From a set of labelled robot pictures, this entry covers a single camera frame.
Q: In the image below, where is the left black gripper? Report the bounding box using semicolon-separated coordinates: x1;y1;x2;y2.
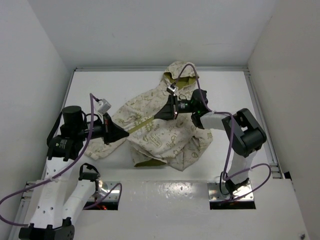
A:
75;112;128;145

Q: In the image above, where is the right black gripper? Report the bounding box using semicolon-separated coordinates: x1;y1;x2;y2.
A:
155;94;198;120

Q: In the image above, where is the cream printed hooded jacket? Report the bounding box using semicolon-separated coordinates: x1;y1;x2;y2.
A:
84;61;213;171

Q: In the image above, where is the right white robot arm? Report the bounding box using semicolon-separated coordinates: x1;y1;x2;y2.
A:
154;89;267;196

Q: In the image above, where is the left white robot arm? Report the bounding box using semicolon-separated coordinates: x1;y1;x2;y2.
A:
18;105;129;240

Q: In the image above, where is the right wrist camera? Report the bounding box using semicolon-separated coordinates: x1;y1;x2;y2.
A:
166;84;179;96

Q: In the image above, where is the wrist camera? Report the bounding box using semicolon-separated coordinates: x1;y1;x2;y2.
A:
166;84;179;96
97;98;111;115

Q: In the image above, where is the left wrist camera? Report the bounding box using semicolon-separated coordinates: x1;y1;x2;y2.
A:
97;98;111;115

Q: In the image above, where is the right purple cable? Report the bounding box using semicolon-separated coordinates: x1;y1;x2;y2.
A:
172;63;272;202

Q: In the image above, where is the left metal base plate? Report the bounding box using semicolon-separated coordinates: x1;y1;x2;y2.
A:
95;181;123;202

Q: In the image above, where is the metal base plate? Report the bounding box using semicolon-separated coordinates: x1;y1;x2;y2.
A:
95;181;123;202
207;181;254;202

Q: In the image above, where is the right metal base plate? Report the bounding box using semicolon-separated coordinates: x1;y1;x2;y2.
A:
207;181;254;202

